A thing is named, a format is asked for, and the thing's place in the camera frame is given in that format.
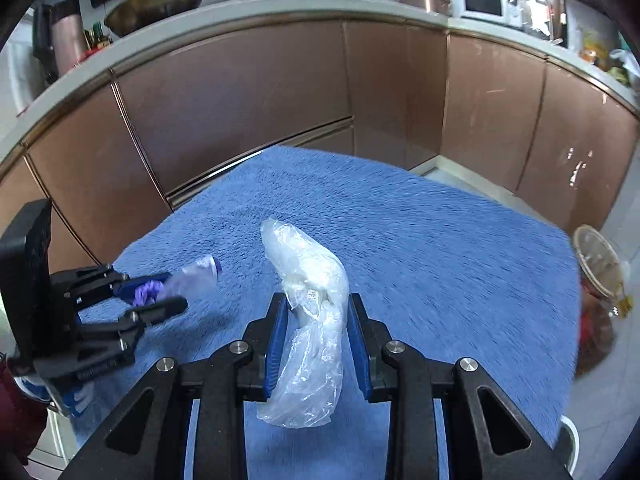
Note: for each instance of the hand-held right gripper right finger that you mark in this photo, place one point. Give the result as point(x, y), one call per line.
point(358, 355)

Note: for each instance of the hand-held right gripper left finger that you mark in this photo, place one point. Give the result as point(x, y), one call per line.
point(276, 355)

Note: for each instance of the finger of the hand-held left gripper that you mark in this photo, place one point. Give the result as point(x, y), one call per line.
point(160, 309)
point(142, 282)

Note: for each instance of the clear plastic bag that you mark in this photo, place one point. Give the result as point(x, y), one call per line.
point(310, 340)

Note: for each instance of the small purple wrapper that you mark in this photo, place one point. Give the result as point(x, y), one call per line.
point(192, 277)

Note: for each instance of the white waste bin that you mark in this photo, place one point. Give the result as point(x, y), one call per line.
point(567, 440)

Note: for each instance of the person's left forearm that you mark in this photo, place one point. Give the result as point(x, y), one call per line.
point(20, 410)

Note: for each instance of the person's left hand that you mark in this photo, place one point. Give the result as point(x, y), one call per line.
point(80, 400)

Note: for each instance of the blue fluffy mat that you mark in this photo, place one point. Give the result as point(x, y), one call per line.
point(425, 240)

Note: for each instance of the brown kitchen base cabinet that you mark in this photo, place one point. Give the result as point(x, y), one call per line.
point(240, 100)

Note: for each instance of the amber cooking oil jug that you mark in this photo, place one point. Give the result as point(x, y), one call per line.
point(597, 280)

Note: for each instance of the copper thermos flask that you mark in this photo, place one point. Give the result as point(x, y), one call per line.
point(70, 35)

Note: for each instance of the copper storage box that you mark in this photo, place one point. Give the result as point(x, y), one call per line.
point(425, 1)

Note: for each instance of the white microwave oven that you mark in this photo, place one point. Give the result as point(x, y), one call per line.
point(482, 4)

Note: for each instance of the clear kitchen jug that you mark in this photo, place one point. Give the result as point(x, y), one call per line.
point(537, 12)

